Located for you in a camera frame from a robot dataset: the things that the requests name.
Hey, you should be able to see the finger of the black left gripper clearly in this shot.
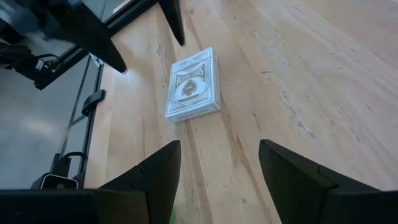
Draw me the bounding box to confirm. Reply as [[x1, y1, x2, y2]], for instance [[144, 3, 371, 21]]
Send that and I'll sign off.
[[46, 0, 127, 74], [158, 0, 186, 47]]

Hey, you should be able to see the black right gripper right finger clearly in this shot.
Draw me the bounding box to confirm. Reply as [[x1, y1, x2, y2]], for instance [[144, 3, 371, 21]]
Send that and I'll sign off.
[[258, 139, 398, 224]]

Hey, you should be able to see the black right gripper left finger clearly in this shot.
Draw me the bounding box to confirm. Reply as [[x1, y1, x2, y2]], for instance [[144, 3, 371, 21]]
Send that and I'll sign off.
[[0, 139, 182, 224]]

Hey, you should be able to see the card deck brown print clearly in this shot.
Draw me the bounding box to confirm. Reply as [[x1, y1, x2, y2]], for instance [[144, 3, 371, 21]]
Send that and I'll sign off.
[[165, 47, 222, 124]]

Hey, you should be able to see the small black white-rimmed camera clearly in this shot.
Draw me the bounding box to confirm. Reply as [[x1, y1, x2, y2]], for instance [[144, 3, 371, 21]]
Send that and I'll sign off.
[[30, 173, 79, 190]]

